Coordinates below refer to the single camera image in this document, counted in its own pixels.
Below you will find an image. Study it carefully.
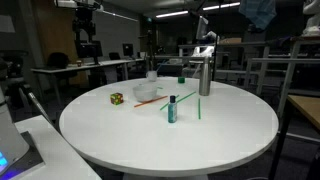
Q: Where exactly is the short ceiling light strip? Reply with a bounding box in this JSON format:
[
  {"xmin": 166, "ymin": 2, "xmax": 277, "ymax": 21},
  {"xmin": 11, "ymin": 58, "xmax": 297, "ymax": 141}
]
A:
[{"xmin": 154, "ymin": 10, "xmax": 190, "ymax": 19}]

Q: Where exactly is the stainless steel bottle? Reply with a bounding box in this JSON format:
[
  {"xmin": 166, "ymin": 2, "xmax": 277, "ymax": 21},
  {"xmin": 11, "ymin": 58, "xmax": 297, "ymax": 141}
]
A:
[{"xmin": 198, "ymin": 55, "xmax": 212, "ymax": 97}]

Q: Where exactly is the long white office desk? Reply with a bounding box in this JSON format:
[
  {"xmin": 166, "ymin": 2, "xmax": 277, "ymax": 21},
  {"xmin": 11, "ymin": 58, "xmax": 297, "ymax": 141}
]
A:
[{"xmin": 30, "ymin": 57, "xmax": 145, "ymax": 101}]

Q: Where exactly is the white covered background robot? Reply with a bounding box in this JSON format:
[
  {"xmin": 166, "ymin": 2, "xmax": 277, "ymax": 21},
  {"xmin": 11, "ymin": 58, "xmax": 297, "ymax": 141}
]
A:
[{"xmin": 191, "ymin": 14, "xmax": 218, "ymax": 58}]

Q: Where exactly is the large black computer monitor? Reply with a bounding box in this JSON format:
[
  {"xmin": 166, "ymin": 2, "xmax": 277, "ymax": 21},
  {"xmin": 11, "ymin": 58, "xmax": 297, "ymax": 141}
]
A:
[{"xmin": 74, "ymin": 39, "xmax": 104, "ymax": 66}]

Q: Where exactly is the white humanoid robot figure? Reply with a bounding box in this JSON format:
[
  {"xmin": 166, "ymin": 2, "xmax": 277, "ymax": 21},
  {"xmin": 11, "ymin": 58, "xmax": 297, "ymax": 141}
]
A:
[{"xmin": 301, "ymin": 0, "xmax": 320, "ymax": 38}]

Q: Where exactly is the white mug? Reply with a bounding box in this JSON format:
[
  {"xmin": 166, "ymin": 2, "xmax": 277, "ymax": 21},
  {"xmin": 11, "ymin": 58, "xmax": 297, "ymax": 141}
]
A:
[{"xmin": 145, "ymin": 70, "xmax": 158, "ymax": 83}]

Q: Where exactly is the black office chair with narrow backrest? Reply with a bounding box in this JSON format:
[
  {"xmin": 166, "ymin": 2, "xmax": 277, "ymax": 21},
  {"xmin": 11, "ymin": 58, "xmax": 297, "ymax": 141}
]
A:
[{"xmin": 108, "ymin": 51, "xmax": 122, "ymax": 62}]

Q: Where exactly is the long ceiling light strip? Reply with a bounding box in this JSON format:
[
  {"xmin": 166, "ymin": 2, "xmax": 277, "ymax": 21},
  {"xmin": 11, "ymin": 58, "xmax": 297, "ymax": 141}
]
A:
[{"xmin": 202, "ymin": 1, "xmax": 241, "ymax": 11}]

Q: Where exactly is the black equipment stand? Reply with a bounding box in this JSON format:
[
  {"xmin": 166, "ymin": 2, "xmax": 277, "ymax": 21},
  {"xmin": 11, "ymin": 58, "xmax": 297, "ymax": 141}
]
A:
[{"xmin": 0, "ymin": 49, "xmax": 32, "ymax": 111}]

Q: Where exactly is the blue hanging cloth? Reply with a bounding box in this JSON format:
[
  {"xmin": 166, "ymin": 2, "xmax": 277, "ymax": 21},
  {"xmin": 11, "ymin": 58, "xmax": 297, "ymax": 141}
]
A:
[{"xmin": 237, "ymin": 0, "xmax": 278, "ymax": 32}]

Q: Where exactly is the blue bottle with dark cap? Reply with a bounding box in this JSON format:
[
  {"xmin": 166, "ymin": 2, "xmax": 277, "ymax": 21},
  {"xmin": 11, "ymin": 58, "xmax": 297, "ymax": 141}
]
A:
[{"xmin": 167, "ymin": 94, "xmax": 178, "ymax": 124}]

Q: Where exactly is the white metal frame table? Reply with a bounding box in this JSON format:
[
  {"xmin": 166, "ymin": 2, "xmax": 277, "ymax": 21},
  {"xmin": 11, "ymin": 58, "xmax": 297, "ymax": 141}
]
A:
[{"xmin": 244, "ymin": 57, "xmax": 320, "ymax": 118}]

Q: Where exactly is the multicoloured Rubik's cube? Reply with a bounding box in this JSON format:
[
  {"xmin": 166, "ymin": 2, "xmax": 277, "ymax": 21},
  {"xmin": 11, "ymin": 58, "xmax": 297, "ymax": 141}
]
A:
[{"xmin": 110, "ymin": 92, "xmax": 125, "ymax": 106}]

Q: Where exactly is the dark grey robot base plate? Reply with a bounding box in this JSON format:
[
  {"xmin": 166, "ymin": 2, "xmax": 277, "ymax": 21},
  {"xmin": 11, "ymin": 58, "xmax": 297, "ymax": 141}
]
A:
[{"xmin": 0, "ymin": 130, "xmax": 46, "ymax": 180}]

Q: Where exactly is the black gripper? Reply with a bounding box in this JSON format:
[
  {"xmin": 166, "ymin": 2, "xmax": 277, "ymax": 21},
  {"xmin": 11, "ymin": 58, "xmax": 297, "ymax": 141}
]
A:
[{"xmin": 72, "ymin": 7, "xmax": 98, "ymax": 43}]

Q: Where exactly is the small black computer monitor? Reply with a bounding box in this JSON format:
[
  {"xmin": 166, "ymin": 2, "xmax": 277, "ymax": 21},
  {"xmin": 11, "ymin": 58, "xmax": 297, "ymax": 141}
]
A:
[{"xmin": 121, "ymin": 43, "xmax": 135, "ymax": 58}]

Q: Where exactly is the brown cardboard box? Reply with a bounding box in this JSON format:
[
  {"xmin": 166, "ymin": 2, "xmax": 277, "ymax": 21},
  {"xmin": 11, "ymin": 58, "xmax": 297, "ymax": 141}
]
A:
[{"xmin": 219, "ymin": 37, "xmax": 243, "ymax": 45}]

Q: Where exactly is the long green straw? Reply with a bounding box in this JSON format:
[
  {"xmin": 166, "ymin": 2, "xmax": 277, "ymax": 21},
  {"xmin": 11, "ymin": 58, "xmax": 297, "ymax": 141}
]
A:
[{"xmin": 159, "ymin": 90, "xmax": 197, "ymax": 112}]

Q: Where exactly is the wooden table with black leg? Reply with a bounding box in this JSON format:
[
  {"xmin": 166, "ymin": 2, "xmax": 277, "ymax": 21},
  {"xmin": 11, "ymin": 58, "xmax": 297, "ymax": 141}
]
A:
[{"xmin": 268, "ymin": 94, "xmax": 320, "ymax": 180}]

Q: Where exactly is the silver metal rod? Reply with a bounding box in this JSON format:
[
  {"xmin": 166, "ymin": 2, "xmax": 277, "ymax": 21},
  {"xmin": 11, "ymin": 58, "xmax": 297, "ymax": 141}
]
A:
[{"xmin": 27, "ymin": 92, "xmax": 52, "ymax": 124}]

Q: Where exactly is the black office chair with wide backrest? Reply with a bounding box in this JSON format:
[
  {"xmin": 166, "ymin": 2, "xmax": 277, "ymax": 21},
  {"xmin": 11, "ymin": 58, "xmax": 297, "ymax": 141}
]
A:
[{"xmin": 45, "ymin": 51, "xmax": 72, "ymax": 70}]

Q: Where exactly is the medium green straw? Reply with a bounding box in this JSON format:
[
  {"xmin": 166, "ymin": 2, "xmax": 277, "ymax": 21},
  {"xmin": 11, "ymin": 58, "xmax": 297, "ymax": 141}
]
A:
[{"xmin": 197, "ymin": 97, "xmax": 202, "ymax": 121}]

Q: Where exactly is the white robot mounting table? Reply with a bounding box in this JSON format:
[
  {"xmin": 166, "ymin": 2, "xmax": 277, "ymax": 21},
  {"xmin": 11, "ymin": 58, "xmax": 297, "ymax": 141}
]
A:
[{"xmin": 13, "ymin": 114, "xmax": 102, "ymax": 180}]

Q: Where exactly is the orange straw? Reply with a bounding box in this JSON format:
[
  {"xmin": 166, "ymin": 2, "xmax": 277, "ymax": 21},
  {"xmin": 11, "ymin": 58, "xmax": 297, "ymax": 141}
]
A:
[{"xmin": 133, "ymin": 95, "xmax": 169, "ymax": 109}]

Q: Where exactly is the thin black pole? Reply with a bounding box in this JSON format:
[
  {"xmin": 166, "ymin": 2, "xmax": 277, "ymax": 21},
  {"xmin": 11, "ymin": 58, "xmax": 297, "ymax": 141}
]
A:
[{"xmin": 212, "ymin": 33, "xmax": 220, "ymax": 82}]

